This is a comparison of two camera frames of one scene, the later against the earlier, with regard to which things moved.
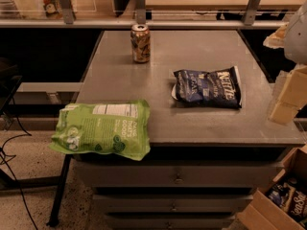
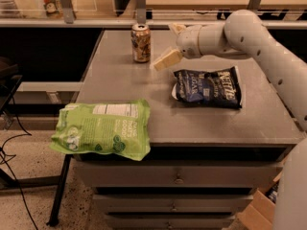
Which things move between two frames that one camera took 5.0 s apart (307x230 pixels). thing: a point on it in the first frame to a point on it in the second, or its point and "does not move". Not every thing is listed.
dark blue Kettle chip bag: x=219 y=88 does not move
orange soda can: x=140 y=37 does not move
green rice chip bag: x=115 y=128 does not move
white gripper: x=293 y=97 to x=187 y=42
